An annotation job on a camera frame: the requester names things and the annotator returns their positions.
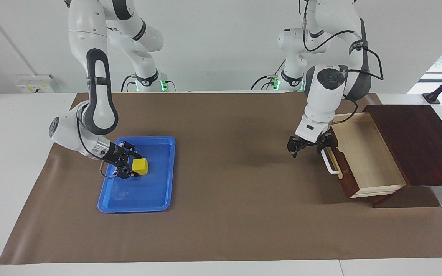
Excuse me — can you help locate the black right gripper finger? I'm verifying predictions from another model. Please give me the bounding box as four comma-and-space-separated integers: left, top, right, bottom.
119, 141, 143, 159
115, 168, 140, 180

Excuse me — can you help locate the dark wooden cabinet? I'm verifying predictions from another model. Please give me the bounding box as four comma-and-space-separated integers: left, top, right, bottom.
362, 104, 442, 209

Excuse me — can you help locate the blue plastic tray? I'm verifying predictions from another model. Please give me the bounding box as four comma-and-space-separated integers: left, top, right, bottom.
97, 136, 176, 214

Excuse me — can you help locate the wooden drawer with light interior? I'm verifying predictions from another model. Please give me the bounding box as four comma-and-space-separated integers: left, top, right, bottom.
323, 113, 406, 199

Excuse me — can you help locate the brown table mat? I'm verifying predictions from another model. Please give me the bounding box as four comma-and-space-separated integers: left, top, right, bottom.
0, 91, 442, 265

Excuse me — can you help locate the yellow block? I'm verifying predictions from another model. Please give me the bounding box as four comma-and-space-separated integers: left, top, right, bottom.
132, 158, 149, 176

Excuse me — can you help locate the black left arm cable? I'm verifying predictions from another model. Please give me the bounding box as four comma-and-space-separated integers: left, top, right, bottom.
302, 0, 384, 125

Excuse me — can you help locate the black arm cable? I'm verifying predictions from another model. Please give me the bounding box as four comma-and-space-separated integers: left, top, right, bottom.
76, 115, 120, 179
302, 0, 384, 125

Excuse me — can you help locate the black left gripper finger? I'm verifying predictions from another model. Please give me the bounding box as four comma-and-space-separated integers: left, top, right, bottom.
316, 131, 336, 154
287, 136, 303, 158

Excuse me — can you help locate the black base cable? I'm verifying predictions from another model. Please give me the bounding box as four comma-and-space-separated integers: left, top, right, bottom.
120, 74, 139, 92
250, 57, 286, 91

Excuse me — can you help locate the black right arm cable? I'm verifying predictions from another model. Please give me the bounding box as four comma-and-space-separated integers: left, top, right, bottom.
76, 115, 120, 179

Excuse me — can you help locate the white wall socket box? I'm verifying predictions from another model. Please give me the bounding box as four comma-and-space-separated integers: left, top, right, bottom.
17, 74, 54, 94

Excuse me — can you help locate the white drawer handle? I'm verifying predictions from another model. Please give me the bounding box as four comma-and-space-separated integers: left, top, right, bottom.
321, 149, 342, 176

